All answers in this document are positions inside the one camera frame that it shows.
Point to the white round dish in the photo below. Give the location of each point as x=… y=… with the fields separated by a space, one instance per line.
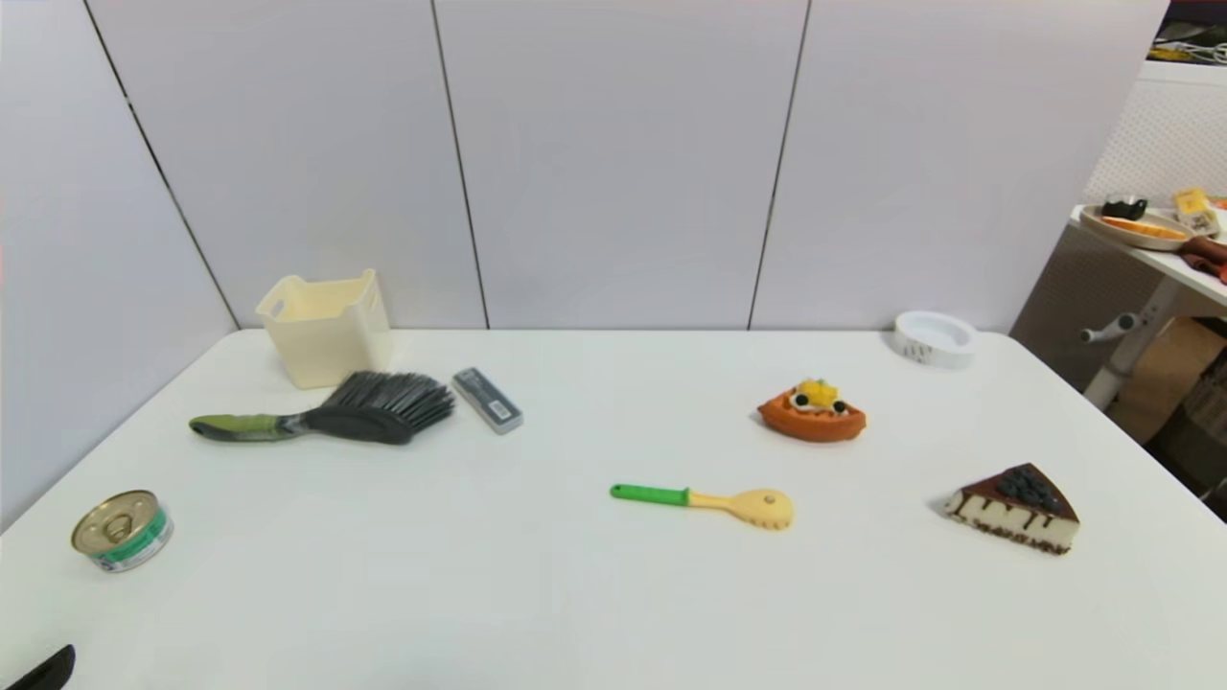
x=935 y=337

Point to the orange toy fruit tart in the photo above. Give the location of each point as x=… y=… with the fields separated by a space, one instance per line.
x=815 y=417

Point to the beige plate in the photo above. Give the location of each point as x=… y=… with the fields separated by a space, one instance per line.
x=1136 y=235

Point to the white perforated panel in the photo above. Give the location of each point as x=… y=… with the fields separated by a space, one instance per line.
x=1165 y=134

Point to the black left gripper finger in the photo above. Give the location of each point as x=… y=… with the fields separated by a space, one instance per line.
x=43 y=674

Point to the cardboard box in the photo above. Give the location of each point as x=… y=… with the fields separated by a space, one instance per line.
x=1165 y=379

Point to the small tin can green label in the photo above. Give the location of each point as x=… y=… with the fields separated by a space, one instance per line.
x=123 y=532

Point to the yellow packet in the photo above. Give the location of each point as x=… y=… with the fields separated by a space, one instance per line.
x=1195 y=209

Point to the small grey rectangular box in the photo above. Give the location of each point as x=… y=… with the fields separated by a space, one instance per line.
x=489 y=401

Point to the brown cloth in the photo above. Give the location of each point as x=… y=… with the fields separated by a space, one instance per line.
x=1208 y=257

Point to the white desk leg with crank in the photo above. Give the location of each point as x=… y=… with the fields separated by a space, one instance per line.
x=1136 y=345

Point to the toy chocolate blueberry cake slice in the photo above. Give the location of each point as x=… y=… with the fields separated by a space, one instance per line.
x=1016 y=508

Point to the cream plastic basket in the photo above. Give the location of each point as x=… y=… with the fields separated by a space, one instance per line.
x=326 y=331

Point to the white side desk top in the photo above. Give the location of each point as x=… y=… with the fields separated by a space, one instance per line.
x=1174 y=264

